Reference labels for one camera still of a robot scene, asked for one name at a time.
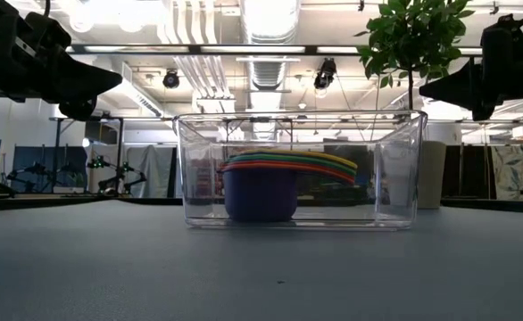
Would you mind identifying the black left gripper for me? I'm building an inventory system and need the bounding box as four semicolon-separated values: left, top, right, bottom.
0;0;123;122

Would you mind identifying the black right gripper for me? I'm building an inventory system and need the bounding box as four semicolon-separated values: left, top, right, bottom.
419;20;523;121

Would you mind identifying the red measuring cup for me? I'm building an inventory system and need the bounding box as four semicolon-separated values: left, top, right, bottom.
220;160;356;182

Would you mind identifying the orange measuring cup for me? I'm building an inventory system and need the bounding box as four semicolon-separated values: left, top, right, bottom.
220;162;356;185

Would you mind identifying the green leafy plant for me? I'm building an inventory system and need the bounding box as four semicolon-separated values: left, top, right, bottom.
353;0;476;112

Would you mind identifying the black hanging spotlight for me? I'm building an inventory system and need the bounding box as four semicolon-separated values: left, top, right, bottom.
312;57;337;90
162;69;181;90

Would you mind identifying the blue panel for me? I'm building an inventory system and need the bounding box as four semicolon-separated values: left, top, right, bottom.
11;145;88;193

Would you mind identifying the marbled sheet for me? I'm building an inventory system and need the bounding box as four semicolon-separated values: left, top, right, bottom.
491;144;523;202

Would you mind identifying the grey cloth cover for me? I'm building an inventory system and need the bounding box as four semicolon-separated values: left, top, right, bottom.
125;144;177;199

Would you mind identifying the long overhead light bar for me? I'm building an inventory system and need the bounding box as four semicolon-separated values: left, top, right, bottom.
64;43;484;57

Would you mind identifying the white ceiling pipe bundle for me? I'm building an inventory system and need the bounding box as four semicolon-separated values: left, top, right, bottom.
162;0;238;100

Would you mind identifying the clear plastic bin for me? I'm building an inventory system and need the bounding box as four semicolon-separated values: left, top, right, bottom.
171;109;428;232

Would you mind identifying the grey table mat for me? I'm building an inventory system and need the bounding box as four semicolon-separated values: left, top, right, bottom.
0;199;523;321

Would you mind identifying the white rectangular air duct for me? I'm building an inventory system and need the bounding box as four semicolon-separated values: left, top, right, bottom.
95;60;164;118

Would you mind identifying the black frame workstation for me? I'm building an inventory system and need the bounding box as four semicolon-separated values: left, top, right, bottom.
49;114;127;197

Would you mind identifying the white ribbed air duct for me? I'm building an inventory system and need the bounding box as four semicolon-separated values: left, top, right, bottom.
238;0;303;93

